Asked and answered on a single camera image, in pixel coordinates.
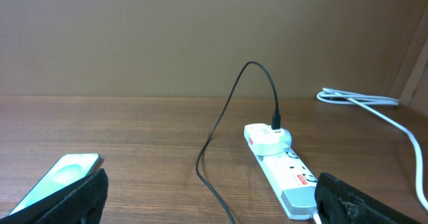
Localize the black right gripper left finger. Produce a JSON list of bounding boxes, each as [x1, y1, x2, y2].
[[1, 168, 108, 224]]

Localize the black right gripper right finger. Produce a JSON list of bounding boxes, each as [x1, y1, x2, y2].
[[314, 173, 418, 224]]

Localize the turquoise screen smartphone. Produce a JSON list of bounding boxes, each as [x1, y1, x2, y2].
[[9, 153, 100, 215]]

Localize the white power strip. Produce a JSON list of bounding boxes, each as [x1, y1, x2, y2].
[[247, 138, 320, 223]]

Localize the black USB charging cable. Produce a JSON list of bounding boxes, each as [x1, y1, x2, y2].
[[195, 61, 282, 224]]

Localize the white USB wall charger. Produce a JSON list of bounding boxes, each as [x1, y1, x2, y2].
[[243, 123, 292, 156]]

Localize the white power strip cord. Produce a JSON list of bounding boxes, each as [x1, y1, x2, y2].
[[311, 87, 428, 224]]

